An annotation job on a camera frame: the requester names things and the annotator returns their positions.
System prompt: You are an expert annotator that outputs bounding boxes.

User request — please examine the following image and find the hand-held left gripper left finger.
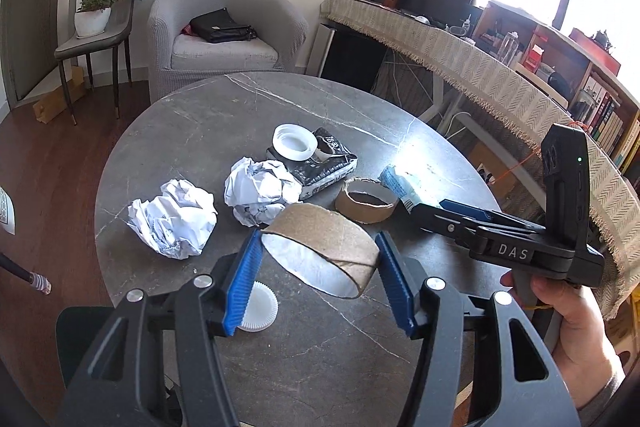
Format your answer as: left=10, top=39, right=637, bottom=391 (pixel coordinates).
left=57, top=229, right=266, bottom=427

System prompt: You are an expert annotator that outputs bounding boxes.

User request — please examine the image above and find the white paper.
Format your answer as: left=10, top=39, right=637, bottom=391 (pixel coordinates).
left=223, top=157, right=303, bottom=228
left=127, top=178, right=219, bottom=260

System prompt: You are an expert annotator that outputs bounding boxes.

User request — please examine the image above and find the small cardboard tape roll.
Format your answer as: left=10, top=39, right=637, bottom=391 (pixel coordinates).
left=334, top=178, right=400, bottom=225

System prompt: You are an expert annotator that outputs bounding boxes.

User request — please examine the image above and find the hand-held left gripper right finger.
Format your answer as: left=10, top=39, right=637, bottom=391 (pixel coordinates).
left=374, top=231, right=581, bottom=427

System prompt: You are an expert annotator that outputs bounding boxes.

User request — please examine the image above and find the grey armchair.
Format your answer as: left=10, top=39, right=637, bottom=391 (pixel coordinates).
left=147, top=0, right=309, bottom=105

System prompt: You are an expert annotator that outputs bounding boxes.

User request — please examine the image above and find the black cabinet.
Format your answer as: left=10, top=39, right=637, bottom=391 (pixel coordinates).
left=320, top=23, right=388, bottom=92

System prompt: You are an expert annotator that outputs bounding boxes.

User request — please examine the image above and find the wooden bookshelf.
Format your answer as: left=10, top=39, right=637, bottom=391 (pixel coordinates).
left=472, top=0, right=640, bottom=188

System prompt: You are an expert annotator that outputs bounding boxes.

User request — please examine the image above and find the dark door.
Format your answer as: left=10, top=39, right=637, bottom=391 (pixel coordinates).
left=0, top=0, right=86, bottom=108

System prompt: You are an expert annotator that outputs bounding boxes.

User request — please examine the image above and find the red box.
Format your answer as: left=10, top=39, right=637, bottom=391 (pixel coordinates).
left=570, top=28, right=622, bottom=75

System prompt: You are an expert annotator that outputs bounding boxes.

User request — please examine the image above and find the white ridged cap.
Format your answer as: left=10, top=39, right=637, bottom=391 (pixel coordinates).
left=235, top=281, right=279, bottom=333

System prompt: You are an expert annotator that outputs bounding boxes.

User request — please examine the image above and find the person's right hand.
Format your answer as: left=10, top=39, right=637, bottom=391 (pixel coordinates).
left=500, top=269, right=626, bottom=410

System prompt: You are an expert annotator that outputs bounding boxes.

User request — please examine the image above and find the white plastic lid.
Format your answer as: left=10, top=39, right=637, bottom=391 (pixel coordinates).
left=272, top=123, right=319, bottom=162

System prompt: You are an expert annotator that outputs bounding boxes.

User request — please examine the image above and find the large cardboard tape roll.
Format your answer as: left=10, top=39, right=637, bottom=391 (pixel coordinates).
left=261, top=203, right=381, bottom=299

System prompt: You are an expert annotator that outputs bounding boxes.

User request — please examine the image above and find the cardboard box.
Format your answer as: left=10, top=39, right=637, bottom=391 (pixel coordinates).
left=32, top=67, right=87, bottom=124

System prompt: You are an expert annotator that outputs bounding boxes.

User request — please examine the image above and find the row of books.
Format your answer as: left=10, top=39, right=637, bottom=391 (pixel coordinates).
left=582, top=77, right=640, bottom=170

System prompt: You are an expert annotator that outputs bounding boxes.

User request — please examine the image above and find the black handbag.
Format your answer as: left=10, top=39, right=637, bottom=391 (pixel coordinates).
left=189, top=8, right=258, bottom=44

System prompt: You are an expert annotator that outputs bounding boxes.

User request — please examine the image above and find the blue white wrapper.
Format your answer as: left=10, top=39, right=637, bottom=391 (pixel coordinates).
left=378, top=164, right=426, bottom=212

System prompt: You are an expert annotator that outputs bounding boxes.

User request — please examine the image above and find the person's right forearm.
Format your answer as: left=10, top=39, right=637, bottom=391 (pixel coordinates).
left=575, top=369, right=632, bottom=414

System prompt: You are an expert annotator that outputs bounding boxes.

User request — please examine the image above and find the dark green trash bin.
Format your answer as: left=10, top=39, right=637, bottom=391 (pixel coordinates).
left=55, top=305, right=123, bottom=390

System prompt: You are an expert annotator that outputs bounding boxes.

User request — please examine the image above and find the white patterned tablecloth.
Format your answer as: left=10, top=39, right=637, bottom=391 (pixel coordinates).
left=0, top=187, right=17, bottom=235

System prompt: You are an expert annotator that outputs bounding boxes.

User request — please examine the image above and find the grey dining chair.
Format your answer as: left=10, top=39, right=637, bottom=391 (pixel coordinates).
left=54, top=0, right=139, bottom=126

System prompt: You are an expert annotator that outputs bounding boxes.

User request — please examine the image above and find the black table leg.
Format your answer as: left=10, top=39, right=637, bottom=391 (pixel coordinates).
left=0, top=252, right=36, bottom=283

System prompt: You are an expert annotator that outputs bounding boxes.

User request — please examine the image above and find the white desk frame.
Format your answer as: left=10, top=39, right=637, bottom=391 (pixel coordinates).
left=380, top=52, right=483, bottom=142

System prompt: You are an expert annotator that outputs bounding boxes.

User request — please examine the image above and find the white plant pot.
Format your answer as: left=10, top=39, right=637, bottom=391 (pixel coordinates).
left=74, top=6, right=112, bottom=38

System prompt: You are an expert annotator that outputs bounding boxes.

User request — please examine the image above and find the black snack packet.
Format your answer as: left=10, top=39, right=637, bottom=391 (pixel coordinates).
left=266, top=127, right=358, bottom=201

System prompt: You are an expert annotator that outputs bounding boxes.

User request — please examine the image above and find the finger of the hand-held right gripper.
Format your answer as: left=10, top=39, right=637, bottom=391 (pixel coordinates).
left=412, top=203, right=483, bottom=250
left=440, top=200, right=546, bottom=230

